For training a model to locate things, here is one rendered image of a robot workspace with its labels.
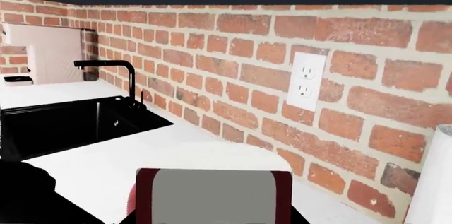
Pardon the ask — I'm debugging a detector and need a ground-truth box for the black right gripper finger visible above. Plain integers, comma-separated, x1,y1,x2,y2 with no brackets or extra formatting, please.
0,160,104,224

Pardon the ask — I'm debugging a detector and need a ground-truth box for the black kitchen sink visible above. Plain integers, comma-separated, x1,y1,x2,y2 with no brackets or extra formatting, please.
0,95,176,162

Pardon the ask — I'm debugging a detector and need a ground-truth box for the white box with black lid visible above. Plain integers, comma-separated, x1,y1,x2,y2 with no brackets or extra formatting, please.
3,75,35,86

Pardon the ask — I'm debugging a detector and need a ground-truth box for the white panel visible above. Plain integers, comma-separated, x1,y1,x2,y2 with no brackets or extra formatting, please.
2,23,85,85

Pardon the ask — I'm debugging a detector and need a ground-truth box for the black sink faucet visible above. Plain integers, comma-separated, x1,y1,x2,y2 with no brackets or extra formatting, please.
73,59,148,111

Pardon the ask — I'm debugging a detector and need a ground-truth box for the white paper towel roll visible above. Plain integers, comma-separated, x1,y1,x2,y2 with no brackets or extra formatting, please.
402,124,452,224

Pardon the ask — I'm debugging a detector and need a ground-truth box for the white wall outlet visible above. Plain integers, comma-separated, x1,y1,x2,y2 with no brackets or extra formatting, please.
286,50,328,112

